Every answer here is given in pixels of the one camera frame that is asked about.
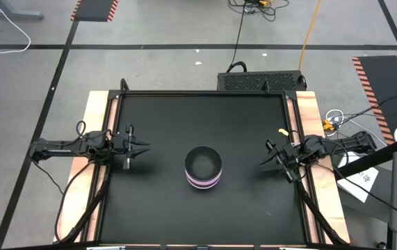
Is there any black aluminium table frame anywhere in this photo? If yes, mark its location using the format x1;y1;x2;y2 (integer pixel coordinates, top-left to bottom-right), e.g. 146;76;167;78
58;78;350;250

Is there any black floor cable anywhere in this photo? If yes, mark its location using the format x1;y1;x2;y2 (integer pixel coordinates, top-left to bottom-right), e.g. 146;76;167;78
342;90;397;124

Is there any white paper sheet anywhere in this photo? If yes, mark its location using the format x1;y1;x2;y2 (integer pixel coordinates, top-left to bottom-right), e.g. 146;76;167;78
336;151;380;204

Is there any long grey table foot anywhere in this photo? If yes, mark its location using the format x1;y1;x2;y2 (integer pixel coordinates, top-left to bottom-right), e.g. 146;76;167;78
0;0;44;20

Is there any large striped hazard mat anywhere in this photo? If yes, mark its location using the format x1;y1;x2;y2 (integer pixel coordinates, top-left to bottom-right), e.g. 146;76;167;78
351;54;397;146

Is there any black perforated computer case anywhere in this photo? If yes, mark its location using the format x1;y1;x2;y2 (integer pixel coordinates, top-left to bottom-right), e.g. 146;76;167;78
216;69;307;92

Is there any white floor cable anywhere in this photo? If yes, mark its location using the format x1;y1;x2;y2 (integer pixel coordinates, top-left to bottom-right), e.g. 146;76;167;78
0;0;32;56

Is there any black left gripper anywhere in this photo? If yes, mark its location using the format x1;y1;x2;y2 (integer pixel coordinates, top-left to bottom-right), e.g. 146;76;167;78
112;123;152;171

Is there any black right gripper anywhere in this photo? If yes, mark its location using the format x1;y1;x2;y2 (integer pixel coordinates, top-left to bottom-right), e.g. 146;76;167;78
258;138;305;184

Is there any white coiled cable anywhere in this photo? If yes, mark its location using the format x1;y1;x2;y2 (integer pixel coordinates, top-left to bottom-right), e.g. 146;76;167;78
324;108;346;128

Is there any pink ribbed bowl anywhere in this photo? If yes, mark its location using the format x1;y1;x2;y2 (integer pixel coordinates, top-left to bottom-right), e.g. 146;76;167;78
184;168;223;183

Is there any small striped hazard mat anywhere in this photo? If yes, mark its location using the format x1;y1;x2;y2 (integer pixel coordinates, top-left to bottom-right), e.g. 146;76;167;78
70;0;120;23

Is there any black computer power cable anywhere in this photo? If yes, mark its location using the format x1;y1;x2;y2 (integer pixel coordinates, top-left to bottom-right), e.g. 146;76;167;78
225;0;248;74

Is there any thick black cable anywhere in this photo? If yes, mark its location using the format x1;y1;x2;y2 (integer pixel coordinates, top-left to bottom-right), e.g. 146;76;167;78
54;160;93;243

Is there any yellow hanging cable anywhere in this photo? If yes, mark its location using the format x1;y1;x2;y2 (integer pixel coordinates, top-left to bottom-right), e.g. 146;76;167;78
298;0;323;72

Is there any black metal beam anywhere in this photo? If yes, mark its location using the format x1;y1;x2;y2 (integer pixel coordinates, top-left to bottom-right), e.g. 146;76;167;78
332;137;397;181

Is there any black cable bundle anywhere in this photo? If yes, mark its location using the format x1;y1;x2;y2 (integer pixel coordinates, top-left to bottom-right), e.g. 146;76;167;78
227;0;290;22

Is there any wooden table board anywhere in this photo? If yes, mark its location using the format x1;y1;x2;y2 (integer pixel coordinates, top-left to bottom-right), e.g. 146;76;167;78
54;90;351;246

